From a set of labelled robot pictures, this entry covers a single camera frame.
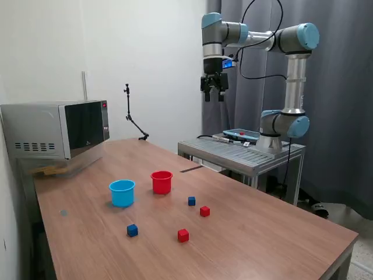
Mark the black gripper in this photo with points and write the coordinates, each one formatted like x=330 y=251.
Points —
x=212 y=66

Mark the blue cube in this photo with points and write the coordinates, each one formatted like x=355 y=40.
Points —
x=191 y=201
x=132 y=231

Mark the red cube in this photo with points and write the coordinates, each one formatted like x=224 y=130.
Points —
x=183 y=236
x=204 y=211

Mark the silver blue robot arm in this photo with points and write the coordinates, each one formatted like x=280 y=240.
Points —
x=295 y=84

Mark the blue teach pendant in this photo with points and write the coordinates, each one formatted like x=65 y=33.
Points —
x=240 y=134

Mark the grey metal robot stand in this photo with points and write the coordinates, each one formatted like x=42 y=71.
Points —
x=268 y=159

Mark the red plastic cup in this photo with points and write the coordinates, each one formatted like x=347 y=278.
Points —
x=161 y=185

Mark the white pole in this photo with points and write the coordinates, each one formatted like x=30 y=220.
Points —
x=84 y=86

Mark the grey curtain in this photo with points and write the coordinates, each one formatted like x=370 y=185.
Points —
x=344 y=116

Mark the blue plastic cup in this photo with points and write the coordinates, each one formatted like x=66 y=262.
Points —
x=122 y=195

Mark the silver microwave oven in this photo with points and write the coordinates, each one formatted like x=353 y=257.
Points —
x=38 y=125

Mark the wooden blocks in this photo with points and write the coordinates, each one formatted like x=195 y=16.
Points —
x=48 y=171

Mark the blue tape piece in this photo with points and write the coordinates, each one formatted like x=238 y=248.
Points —
x=63 y=213

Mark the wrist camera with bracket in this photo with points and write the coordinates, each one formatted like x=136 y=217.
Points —
x=228 y=63

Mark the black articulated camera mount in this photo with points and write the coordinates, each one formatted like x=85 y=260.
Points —
x=128 y=105

